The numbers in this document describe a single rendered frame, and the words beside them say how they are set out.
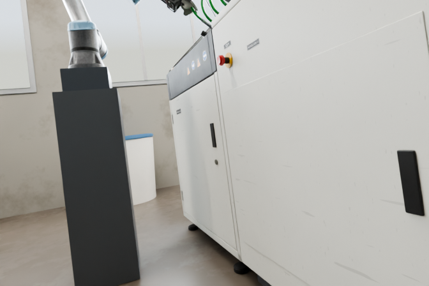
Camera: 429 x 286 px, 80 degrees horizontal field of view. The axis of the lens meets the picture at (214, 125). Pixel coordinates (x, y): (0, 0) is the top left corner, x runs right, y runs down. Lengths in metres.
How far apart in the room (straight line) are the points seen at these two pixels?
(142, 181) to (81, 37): 1.51
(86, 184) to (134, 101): 1.94
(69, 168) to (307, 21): 0.97
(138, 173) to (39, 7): 2.02
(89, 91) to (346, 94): 0.94
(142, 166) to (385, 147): 2.15
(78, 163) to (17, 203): 2.10
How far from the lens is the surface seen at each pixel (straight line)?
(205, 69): 1.07
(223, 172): 1.02
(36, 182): 3.14
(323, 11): 0.60
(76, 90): 1.20
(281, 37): 0.68
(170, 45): 3.17
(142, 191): 2.48
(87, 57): 1.25
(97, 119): 1.14
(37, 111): 3.13
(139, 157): 2.42
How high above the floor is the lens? 0.57
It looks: 1 degrees up
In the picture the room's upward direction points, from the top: 7 degrees counter-clockwise
